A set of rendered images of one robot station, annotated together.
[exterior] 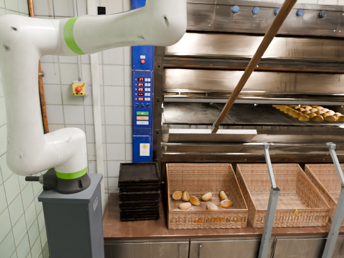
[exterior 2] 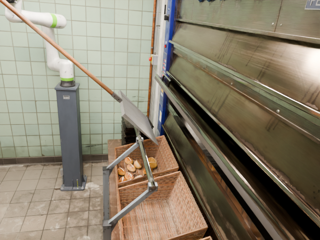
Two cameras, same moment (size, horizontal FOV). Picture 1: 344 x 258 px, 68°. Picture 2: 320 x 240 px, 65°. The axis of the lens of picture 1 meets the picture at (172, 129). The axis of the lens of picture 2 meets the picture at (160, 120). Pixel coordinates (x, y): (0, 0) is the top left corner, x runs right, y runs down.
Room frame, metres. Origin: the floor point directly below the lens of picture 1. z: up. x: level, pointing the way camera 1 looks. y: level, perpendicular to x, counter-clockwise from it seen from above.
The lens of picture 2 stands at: (1.54, -2.12, 1.94)
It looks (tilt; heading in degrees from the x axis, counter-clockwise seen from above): 23 degrees down; 81
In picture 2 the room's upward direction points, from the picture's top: 5 degrees clockwise
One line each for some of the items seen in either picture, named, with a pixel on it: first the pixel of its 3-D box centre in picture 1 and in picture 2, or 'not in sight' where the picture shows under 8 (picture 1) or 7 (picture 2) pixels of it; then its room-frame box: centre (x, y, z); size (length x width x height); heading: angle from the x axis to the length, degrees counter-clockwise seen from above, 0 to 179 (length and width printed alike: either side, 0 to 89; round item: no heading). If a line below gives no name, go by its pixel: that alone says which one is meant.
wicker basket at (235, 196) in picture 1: (202, 193); (143, 163); (1.70, -0.26, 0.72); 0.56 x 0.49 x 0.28; 95
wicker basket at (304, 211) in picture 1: (277, 192); (155, 214); (1.75, -0.85, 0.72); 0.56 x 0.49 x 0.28; 96
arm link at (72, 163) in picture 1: (66, 152); (65, 69); (0.95, 0.42, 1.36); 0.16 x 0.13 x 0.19; 145
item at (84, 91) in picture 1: (80, 88); (154, 59); (1.84, 0.68, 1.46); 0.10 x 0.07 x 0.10; 95
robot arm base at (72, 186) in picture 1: (59, 177); (68, 81); (0.96, 0.47, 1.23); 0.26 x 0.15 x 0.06; 91
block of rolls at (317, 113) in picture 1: (307, 110); not in sight; (2.51, -1.35, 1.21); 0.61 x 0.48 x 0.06; 5
